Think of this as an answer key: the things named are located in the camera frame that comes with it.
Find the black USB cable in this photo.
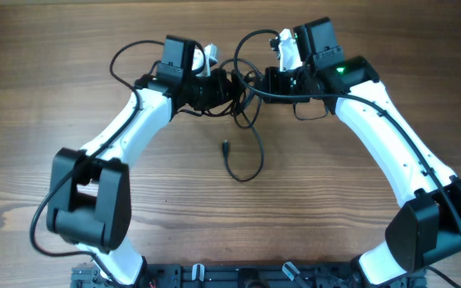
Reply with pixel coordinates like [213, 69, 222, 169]
[202, 58, 271, 183]

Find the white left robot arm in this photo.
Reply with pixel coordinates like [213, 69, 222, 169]
[37, 35, 238, 287]

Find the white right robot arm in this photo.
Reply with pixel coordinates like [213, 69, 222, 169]
[263, 18, 461, 287]

